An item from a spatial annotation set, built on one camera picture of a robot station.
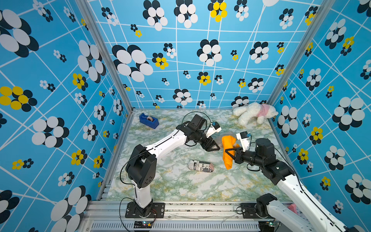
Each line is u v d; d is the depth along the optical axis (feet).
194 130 2.18
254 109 3.47
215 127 2.36
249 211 2.38
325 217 1.34
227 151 2.36
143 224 2.37
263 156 1.84
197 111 2.46
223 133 3.37
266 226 2.27
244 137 2.14
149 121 3.45
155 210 2.41
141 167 1.52
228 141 2.34
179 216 2.37
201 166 2.83
